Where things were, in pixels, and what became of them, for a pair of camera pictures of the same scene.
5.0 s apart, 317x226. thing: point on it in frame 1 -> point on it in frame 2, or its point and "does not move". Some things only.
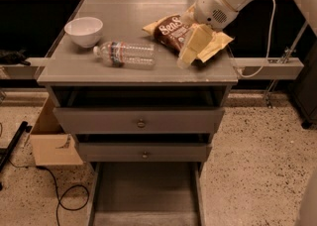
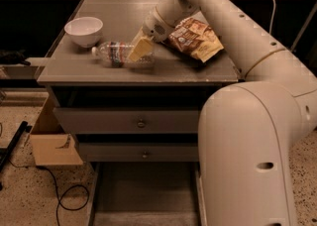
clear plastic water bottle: [127, 55] does not move
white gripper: [210, 6] -> [154, 27]
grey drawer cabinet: [142, 83] does not move
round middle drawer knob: [145, 156] does not move
